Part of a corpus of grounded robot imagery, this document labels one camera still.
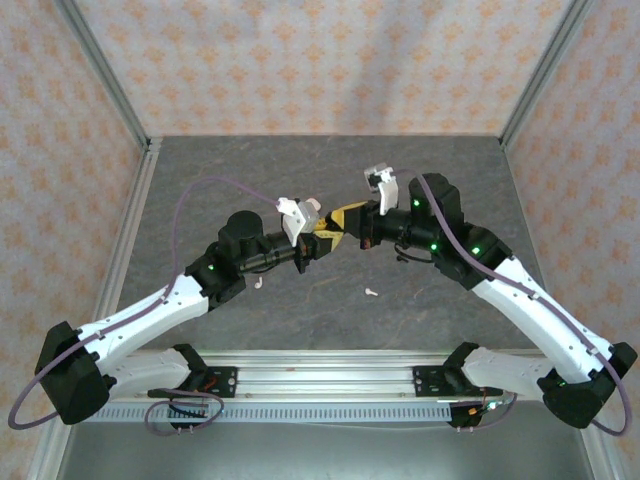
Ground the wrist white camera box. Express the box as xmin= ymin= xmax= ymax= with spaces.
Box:
xmin=363 ymin=162 xmax=400 ymax=216
xmin=276 ymin=196 xmax=321 ymax=247

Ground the aluminium side rail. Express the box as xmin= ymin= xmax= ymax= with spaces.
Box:
xmin=78 ymin=137 xmax=164 ymax=362

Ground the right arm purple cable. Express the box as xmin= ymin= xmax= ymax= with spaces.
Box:
xmin=392 ymin=168 xmax=632 ymax=437

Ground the aluminium corner post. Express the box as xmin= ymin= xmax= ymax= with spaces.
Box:
xmin=53 ymin=0 xmax=152 ymax=152
xmin=498 ymin=0 xmax=596 ymax=151

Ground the aluminium frame leg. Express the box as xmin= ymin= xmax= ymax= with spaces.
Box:
xmin=27 ymin=422 xmax=71 ymax=480
xmin=579 ymin=424 xmax=624 ymax=480

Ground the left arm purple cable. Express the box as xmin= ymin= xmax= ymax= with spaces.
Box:
xmin=8 ymin=177 xmax=281 ymax=437

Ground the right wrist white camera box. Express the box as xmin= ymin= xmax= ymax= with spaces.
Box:
xmin=363 ymin=162 xmax=400 ymax=216

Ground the grey slotted cable duct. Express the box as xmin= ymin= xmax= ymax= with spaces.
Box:
xmin=73 ymin=402 xmax=454 ymax=425

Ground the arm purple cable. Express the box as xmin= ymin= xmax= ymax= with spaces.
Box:
xmin=8 ymin=177 xmax=281 ymax=437
xmin=392 ymin=168 xmax=632 ymax=437

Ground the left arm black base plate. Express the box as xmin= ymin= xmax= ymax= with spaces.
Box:
xmin=192 ymin=365 xmax=239 ymax=400

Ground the aluminium mounting rail beam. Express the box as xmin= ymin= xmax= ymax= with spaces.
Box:
xmin=52 ymin=348 xmax=601 ymax=401

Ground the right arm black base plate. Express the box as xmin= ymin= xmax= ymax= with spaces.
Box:
xmin=412 ymin=364 xmax=481 ymax=400

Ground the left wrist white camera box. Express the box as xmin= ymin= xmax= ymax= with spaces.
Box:
xmin=276 ymin=196 xmax=321 ymax=247

